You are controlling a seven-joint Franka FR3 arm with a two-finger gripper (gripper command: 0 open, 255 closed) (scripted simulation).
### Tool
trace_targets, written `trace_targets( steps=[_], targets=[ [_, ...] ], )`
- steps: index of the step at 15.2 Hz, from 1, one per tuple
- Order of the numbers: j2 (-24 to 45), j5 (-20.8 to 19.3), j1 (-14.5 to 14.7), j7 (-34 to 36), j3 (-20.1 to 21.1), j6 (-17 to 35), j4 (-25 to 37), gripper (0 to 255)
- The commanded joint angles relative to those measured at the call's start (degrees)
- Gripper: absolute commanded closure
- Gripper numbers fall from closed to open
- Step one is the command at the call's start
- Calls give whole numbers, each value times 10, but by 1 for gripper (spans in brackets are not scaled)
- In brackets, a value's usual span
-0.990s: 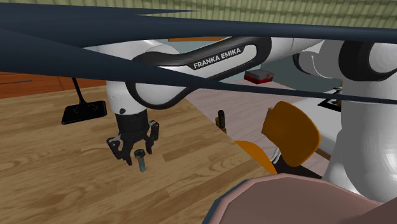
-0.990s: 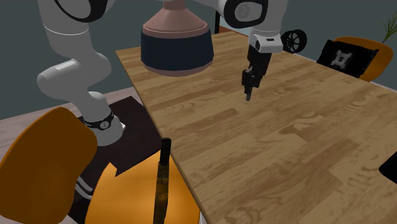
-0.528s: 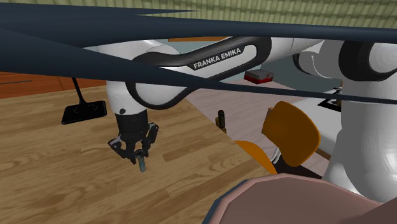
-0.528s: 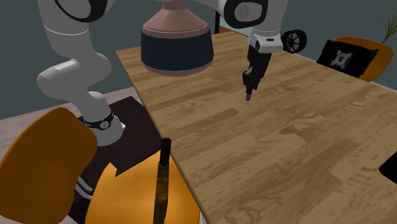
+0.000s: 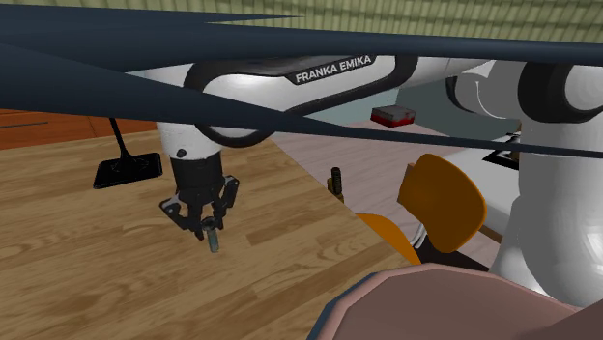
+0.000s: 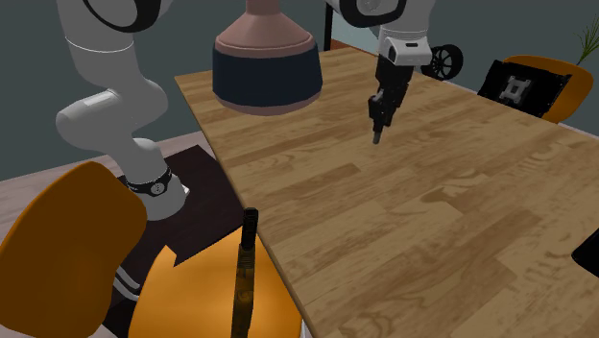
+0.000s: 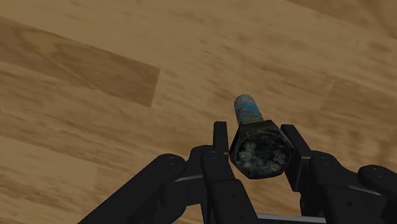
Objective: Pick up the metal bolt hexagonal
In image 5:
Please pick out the red and grey box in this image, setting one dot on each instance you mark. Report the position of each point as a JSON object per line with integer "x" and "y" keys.
{"x": 393, "y": 116}

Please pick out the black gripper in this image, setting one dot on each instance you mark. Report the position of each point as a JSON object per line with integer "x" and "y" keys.
{"x": 198, "y": 179}

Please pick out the grey blue small cylinder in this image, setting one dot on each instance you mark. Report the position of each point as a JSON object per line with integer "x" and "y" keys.
{"x": 213, "y": 239}

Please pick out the dark ribbed small cylinder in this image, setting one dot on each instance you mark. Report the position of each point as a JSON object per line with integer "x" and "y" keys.
{"x": 336, "y": 181}

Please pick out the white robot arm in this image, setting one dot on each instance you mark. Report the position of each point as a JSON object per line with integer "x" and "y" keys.
{"x": 546, "y": 198}

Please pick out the orange chair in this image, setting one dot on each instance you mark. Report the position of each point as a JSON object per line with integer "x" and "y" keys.
{"x": 443, "y": 207}

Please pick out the pink octagonal object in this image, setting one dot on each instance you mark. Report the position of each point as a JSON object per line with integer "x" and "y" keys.
{"x": 447, "y": 306}

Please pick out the dark blue long leaves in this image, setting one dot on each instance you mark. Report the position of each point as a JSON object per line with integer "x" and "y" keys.
{"x": 94, "y": 89}

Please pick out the black stand with flat base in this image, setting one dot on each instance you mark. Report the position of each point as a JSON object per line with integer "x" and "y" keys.
{"x": 127, "y": 172}

